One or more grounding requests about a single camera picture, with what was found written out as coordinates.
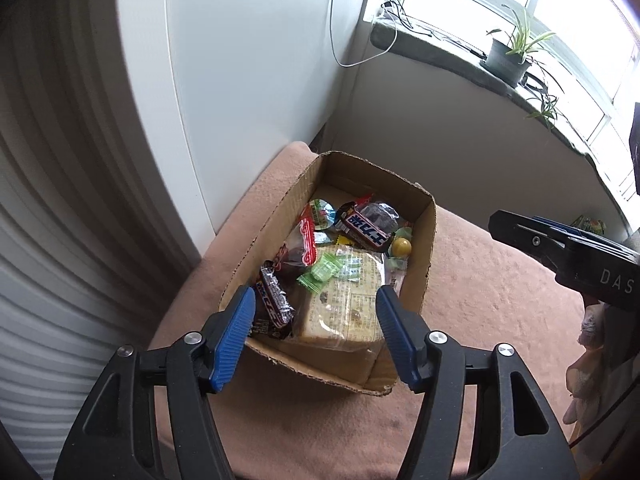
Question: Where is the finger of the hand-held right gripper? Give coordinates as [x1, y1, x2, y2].
[489, 210, 601, 273]

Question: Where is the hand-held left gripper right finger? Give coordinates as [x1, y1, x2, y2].
[375, 285, 581, 480]

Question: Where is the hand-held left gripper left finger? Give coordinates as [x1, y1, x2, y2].
[52, 285, 257, 480]

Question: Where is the dark brown chocolate bar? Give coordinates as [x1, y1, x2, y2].
[336, 201, 396, 252]
[250, 260, 296, 342]

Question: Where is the clear-wrapped sliced bread pack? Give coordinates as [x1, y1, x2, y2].
[290, 245, 391, 356]

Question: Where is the yellow-green jelly cup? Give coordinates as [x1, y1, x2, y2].
[387, 227, 415, 261]

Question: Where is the light green candy packet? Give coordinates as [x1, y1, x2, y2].
[297, 252, 341, 292]

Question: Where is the red-edged clear dried fruit packet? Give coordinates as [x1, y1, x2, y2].
[360, 202, 403, 233]
[285, 217, 318, 266]

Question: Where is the brown cardboard box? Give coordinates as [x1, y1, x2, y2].
[218, 150, 437, 395]

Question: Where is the packaged brown braised egg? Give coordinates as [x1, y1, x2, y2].
[306, 199, 337, 231]

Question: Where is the green snack bag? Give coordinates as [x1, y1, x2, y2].
[570, 215, 608, 236]

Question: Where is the potted spider plant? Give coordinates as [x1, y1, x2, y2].
[480, 4, 566, 133]

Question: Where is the white ribbed panel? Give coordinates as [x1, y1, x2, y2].
[0, 0, 211, 480]

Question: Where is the white cabinet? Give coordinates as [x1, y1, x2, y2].
[115, 0, 371, 256]

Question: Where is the white cable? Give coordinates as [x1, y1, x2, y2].
[327, 0, 398, 68]

